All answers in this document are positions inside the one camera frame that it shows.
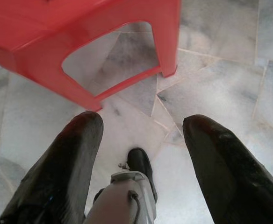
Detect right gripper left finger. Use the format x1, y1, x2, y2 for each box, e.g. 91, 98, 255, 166
0, 111, 104, 224

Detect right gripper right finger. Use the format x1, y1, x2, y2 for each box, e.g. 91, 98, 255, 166
182, 114, 273, 224

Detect silver robot right leg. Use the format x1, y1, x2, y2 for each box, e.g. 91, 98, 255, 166
85, 171, 158, 224

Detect black robot right foot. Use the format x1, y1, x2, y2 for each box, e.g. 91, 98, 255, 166
126, 147, 158, 203

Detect red plastic stool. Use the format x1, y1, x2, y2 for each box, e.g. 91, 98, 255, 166
0, 0, 182, 112

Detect black robot leg cable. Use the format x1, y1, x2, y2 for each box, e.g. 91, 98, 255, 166
127, 190, 143, 224

